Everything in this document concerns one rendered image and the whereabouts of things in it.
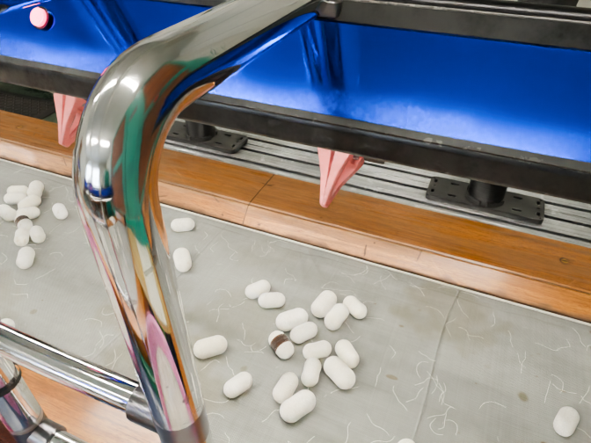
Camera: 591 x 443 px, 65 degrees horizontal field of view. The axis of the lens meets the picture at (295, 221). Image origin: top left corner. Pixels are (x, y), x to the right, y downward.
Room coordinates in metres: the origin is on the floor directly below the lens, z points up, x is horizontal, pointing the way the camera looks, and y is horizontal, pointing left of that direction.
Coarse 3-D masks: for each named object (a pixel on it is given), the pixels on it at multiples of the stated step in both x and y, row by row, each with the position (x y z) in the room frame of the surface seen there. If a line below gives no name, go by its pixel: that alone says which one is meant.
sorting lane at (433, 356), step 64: (0, 192) 0.61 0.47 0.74; (64, 192) 0.61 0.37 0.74; (0, 256) 0.46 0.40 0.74; (64, 256) 0.46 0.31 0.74; (192, 256) 0.46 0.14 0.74; (256, 256) 0.46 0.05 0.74; (320, 256) 0.46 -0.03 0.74; (64, 320) 0.35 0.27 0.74; (192, 320) 0.35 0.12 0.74; (256, 320) 0.35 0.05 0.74; (320, 320) 0.35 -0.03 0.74; (384, 320) 0.35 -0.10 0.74; (448, 320) 0.35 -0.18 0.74; (512, 320) 0.35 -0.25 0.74; (576, 320) 0.35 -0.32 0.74; (256, 384) 0.27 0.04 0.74; (320, 384) 0.27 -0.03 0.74; (384, 384) 0.27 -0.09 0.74; (448, 384) 0.27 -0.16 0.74; (512, 384) 0.27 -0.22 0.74; (576, 384) 0.27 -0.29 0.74
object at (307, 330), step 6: (300, 324) 0.33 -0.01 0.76; (306, 324) 0.33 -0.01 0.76; (312, 324) 0.33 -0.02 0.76; (294, 330) 0.32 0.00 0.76; (300, 330) 0.32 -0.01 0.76; (306, 330) 0.32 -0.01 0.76; (312, 330) 0.32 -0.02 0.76; (294, 336) 0.32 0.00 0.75; (300, 336) 0.32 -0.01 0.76; (306, 336) 0.32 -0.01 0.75; (312, 336) 0.32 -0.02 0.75; (294, 342) 0.32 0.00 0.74; (300, 342) 0.31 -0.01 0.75
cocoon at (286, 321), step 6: (282, 312) 0.35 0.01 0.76; (288, 312) 0.35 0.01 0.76; (294, 312) 0.34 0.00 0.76; (300, 312) 0.35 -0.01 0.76; (306, 312) 0.35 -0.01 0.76; (276, 318) 0.34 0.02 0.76; (282, 318) 0.34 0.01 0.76; (288, 318) 0.34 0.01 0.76; (294, 318) 0.34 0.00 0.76; (300, 318) 0.34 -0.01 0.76; (306, 318) 0.34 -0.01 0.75; (276, 324) 0.34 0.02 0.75; (282, 324) 0.33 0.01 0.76; (288, 324) 0.33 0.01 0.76; (294, 324) 0.33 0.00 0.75; (282, 330) 0.33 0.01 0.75
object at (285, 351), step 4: (272, 332) 0.32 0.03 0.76; (276, 332) 0.32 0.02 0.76; (280, 332) 0.32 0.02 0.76; (272, 336) 0.31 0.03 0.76; (268, 340) 0.31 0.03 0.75; (284, 344) 0.30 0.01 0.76; (288, 344) 0.30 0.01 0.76; (280, 348) 0.30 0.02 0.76; (284, 348) 0.30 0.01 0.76; (288, 348) 0.30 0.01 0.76; (292, 348) 0.30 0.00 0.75; (276, 352) 0.30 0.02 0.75; (280, 352) 0.30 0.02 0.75; (284, 352) 0.30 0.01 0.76; (288, 352) 0.30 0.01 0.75; (292, 352) 0.30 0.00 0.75; (280, 356) 0.29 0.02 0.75; (284, 356) 0.29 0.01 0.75; (288, 356) 0.29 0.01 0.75
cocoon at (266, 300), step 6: (264, 294) 0.37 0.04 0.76; (270, 294) 0.37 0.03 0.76; (276, 294) 0.37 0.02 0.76; (282, 294) 0.38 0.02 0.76; (264, 300) 0.37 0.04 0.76; (270, 300) 0.37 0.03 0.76; (276, 300) 0.37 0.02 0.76; (282, 300) 0.37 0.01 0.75; (264, 306) 0.37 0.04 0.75; (270, 306) 0.37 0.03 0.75; (276, 306) 0.37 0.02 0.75
